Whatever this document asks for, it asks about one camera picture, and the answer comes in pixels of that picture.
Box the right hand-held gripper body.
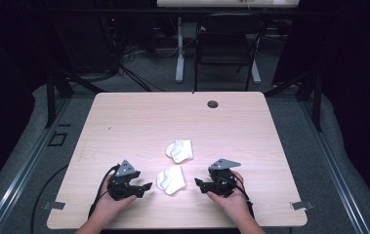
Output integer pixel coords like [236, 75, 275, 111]
[208, 158, 241, 198]

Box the black frame stand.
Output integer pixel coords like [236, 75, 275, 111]
[44, 66, 106, 130]
[264, 68, 323, 133]

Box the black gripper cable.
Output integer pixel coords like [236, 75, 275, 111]
[87, 164, 122, 219]
[233, 176, 255, 219]

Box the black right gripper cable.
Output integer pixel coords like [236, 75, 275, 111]
[233, 176, 255, 219]

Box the person's left hand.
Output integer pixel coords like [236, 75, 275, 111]
[89, 175, 138, 225]

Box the black floor cable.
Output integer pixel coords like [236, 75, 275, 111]
[29, 164, 69, 234]

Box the grey metal table bracket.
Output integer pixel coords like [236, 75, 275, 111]
[290, 200, 315, 212]
[42, 201, 66, 212]

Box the bundle of floor cables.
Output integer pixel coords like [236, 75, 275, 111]
[100, 16, 168, 94]

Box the black folding chair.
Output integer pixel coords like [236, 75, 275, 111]
[193, 13, 268, 93]

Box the aluminium floor rail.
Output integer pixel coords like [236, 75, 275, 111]
[0, 97, 73, 234]
[302, 98, 370, 234]

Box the white desk leg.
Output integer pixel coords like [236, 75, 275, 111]
[250, 58, 262, 85]
[175, 16, 185, 84]

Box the white sock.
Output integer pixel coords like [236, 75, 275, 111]
[165, 138, 194, 165]
[155, 165, 187, 196]

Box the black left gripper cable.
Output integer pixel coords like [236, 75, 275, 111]
[87, 164, 122, 219]

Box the person's right hand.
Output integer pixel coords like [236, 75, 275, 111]
[206, 170, 254, 227]

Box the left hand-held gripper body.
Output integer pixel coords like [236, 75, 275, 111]
[107, 159, 142, 201]

